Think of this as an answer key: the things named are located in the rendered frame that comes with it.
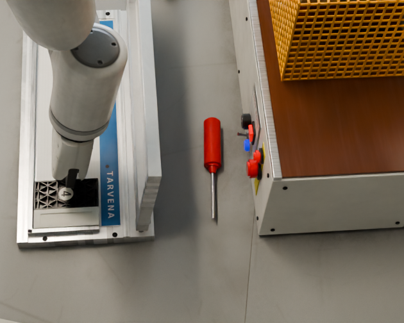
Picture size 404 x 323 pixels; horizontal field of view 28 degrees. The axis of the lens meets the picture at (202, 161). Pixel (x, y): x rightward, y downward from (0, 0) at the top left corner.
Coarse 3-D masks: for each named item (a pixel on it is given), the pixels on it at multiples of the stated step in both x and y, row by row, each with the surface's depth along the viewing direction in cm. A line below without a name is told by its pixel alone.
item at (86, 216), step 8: (64, 208) 123; (72, 208) 123; (80, 208) 123; (88, 208) 123; (96, 208) 123; (40, 216) 122; (48, 216) 122; (56, 216) 122; (64, 216) 122; (72, 216) 122; (80, 216) 122; (88, 216) 122; (96, 216) 122; (40, 224) 121; (48, 224) 121; (56, 224) 121; (64, 224) 121; (72, 224) 121; (80, 224) 121; (88, 224) 121; (96, 224) 121
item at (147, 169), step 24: (144, 0) 120; (144, 24) 118; (144, 48) 116; (144, 72) 113; (144, 96) 112; (144, 120) 110; (144, 144) 120; (144, 168) 119; (144, 192) 110; (144, 216) 116
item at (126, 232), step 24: (120, 24) 141; (24, 48) 138; (24, 72) 136; (24, 96) 133; (120, 96) 134; (24, 120) 131; (120, 120) 132; (24, 144) 129; (120, 144) 130; (24, 168) 127; (120, 168) 128; (24, 192) 125; (24, 216) 123; (24, 240) 121; (48, 240) 121; (72, 240) 122; (96, 240) 122; (120, 240) 123; (144, 240) 124
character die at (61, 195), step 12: (60, 180) 125; (84, 180) 125; (96, 180) 125; (36, 192) 124; (48, 192) 124; (60, 192) 124; (72, 192) 124; (84, 192) 124; (96, 192) 125; (36, 204) 123; (48, 204) 123; (60, 204) 124; (72, 204) 124; (84, 204) 124; (96, 204) 124
